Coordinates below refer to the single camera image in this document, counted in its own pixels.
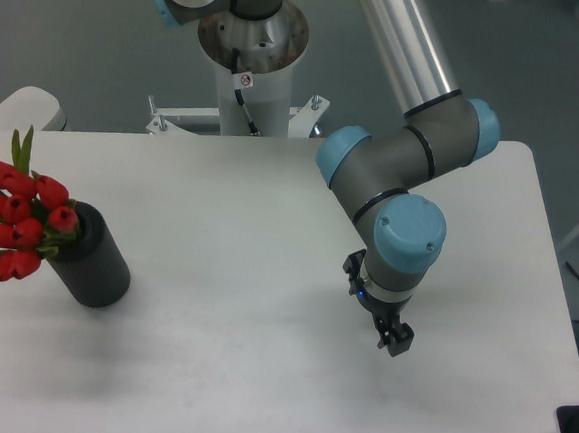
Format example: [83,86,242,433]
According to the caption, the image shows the red tulip bouquet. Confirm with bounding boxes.
[0,129,83,282]

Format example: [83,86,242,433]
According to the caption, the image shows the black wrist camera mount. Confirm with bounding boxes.
[343,248,366,296]

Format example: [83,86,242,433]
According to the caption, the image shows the white side table corner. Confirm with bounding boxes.
[0,86,71,132]

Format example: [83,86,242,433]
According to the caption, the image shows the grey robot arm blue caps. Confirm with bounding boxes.
[154,0,501,355]

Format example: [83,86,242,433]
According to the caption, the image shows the black cable on pedestal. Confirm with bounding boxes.
[224,46,268,137]

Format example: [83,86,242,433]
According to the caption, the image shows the black cylindrical vase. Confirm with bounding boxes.
[47,202,130,309]

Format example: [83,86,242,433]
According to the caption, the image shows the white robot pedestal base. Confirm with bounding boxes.
[147,0,330,138]

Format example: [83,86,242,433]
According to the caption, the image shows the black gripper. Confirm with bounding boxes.
[362,293,415,356]

